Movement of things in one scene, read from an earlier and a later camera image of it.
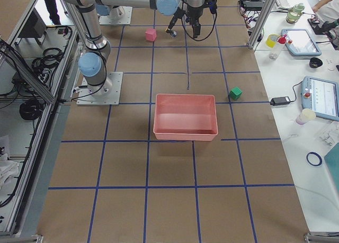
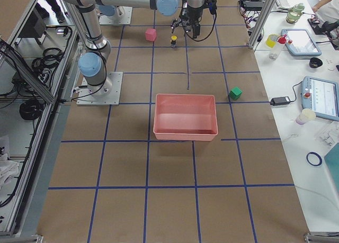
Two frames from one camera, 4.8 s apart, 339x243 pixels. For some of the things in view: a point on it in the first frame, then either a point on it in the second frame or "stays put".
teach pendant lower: [321, 95] stays put
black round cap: [315, 62] stays put
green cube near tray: [235, 93] stays put
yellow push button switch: [173, 33] to [174, 38]
